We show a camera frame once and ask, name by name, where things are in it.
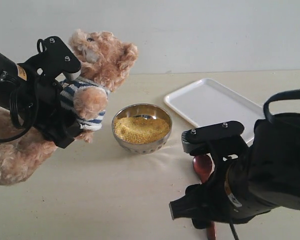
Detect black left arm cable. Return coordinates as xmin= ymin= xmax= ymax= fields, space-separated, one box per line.
xmin=0 ymin=38 xmax=63 ymax=144

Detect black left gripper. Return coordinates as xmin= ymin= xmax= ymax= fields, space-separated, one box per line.
xmin=14 ymin=36 xmax=81 ymax=149

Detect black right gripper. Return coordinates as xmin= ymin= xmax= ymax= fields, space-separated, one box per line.
xmin=168 ymin=119 xmax=300 ymax=229

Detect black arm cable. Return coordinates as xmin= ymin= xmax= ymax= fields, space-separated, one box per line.
xmin=0 ymin=38 xmax=63 ymax=144
xmin=228 ymin=89 xmax=300 ymax=240

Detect yellow millet grains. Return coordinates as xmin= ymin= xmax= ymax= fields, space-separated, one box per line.
xmin=114 ymin=117 xmax=170 ymax=145

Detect brown teddy bear striped shirt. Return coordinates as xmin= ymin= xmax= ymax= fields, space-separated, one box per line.
xmin=0 ymin=29 xmax=139 ymax=186

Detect steel bowl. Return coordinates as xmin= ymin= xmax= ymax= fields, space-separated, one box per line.
xmin=111 ymin=103 xmax=173 ymax=155

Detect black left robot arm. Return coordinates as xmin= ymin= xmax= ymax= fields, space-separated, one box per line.
xmin=0 ymin=36 xmax=83 ymax=149

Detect white plastic tray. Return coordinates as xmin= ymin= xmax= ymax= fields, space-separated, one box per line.
xmin=164 ymin=78 xmax=264 ymax=144

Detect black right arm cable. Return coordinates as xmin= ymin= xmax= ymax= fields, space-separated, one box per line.
xmin=228 ymin=89 xmax=300 ymax=240

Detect dark red wooden spoon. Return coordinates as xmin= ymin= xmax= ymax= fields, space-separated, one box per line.
xmin=192 ymin=154 xmax=217 ymax=240

